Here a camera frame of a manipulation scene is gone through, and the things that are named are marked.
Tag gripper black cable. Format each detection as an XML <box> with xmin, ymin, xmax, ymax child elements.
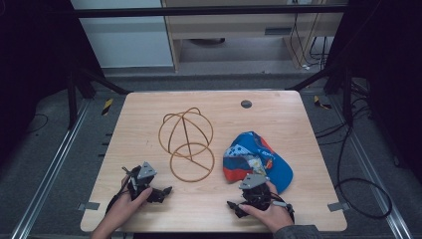
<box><xmin>105</xmin><ymin>178</ymin><xmax>134</xmax><ymax>215</ymax></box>
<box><xmin>270</xmin><ymin>194</ymin><xmax>296</xmax><ymax>224</ymax></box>

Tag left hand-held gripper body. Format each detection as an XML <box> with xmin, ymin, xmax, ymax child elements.
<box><xmin>120</xmin><ymin>161</ymin><xmax>158</xmax><ymax>202</ymax></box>

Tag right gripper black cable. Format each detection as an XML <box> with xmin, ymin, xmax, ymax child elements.
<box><xmin>270</xmin><ymin>194</ymin><xmax>296</xmax><ymax>224</ymax></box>

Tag person's right hand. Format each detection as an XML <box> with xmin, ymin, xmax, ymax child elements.
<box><xmin>238</xmin><ymin>180</ymin><xmax>296</xmax><ymax>234</ymax></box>

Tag yellow and black tape strip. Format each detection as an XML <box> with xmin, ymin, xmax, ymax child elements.
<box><xmin>313</xmin><ymin>95</ymin><xmax>332</xmax><ymax>111</ymax></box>
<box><xmin>101</xmin><ymin>98</ymin><xmax>114</xmax><ymax>117</ymax></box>

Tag gold wire hat stand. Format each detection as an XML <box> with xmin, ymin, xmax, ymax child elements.
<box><xmin>157</xmin><ymin>107</ymin><xmax>216</xmax><ymax>183</ymax></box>

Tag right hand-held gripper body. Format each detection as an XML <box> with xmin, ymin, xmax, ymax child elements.
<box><xmin>238</xmin><ymin>172</ymin><xmax>277</xmax><ymax>212</ymax></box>

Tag black curtain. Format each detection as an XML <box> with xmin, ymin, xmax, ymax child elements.
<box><xmin>0</xmin><ymin>0</ymin><xmax>105</xmax><ymax>167</ymax></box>
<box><xmin>323</xmin><ymin>0</ymin><xmax>422</xmax><ymax>185</ymax></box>

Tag light wooden desk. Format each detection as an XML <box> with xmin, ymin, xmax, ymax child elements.
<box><xmin>160</xmin><ymin>0</ymin><xmax>350</xmax><ymax>73</ymax></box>

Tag hanging black desk cables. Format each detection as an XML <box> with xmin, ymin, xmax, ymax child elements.
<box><xmin>289</xmin><ymin>0</ymin><xmax>330</xmax><ymax>72</ymax></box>

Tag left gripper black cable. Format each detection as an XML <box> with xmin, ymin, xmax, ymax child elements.
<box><xmin>105</xmin><ymin>178</ymin><xmax>134</xmax><ymax>215</ymax></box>

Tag white cabinet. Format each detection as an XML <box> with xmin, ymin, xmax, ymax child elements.
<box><xmin>70</xmin><ymin>0</ymin><xmax>175</xmax><ymax>70</ymax></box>

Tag aluminium floor rail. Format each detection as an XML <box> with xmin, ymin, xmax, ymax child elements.
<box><xmin>329</xmin><ymin>95</ymin><xmax>413</xmax><ymax>239</ymax></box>
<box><xmin>9</xmin><ymin>99</ymin><xmax>92</xmax><ymax>239</ymax></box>

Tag person's left hand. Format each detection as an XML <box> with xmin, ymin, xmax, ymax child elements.
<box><xmin>102</xmin><ymin>176</ymin><xmax>154</xmax><ymax>232</ymax></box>

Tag black metal stand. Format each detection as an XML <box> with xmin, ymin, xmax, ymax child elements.
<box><xmin>285</xmin><ymin>65</ymin><xmax>355</xmax><ymax>127</ymax></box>
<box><xmin>65</xmin><ymin>66</ymin><xmax>133</xmax><ymax>131</ymax></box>

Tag blue and red cap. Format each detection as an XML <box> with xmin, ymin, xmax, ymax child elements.
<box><xmin>222</xmin><ymin>130</ymin><xmax>295</xmax><ymax>195</ymax></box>

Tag grey tape tab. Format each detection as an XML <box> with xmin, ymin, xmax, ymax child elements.
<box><xmin>77</xmin><ymin>201</ymin><xmax>102</xmax><ymax>212</ymax></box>
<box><xmin>326</xmin><ymin>201</ymin><xmax>351</xmax><ymax>213</ymax></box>

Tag black horizontal frame bar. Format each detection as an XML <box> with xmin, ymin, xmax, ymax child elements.
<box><xmin>71</xmin><ymin>4</ymin><xmax>348</xmax><ymax>19</ymax></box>

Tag black looped floor cable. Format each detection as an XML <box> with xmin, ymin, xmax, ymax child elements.
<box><xmin>314</xmin><ymin>96</ymin><xmax>394</xmax><ymax>221</ymax></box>

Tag thin black floor cable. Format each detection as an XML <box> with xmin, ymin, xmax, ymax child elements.
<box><xmin>26</xmin><ymin>113</ymin><xmax>50</xmax><ymax>135</ymax></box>

